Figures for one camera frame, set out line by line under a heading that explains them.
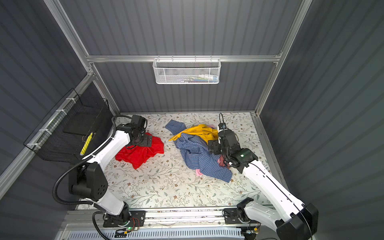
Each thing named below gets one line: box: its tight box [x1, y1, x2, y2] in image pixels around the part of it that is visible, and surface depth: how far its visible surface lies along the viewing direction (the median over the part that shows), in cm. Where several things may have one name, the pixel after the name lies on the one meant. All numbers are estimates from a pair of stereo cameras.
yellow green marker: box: [79, 132, 94, 156], surface depth 70 cm
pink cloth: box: [195, 168, 203, 177], surface depth 90 cm
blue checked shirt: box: [165, 119, 232, 183], surface depth 86 cm
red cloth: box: [115, 132, 165, 170], surface depth 91 cm
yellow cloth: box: [168, 124, 218, 145], surface depth 91 cm
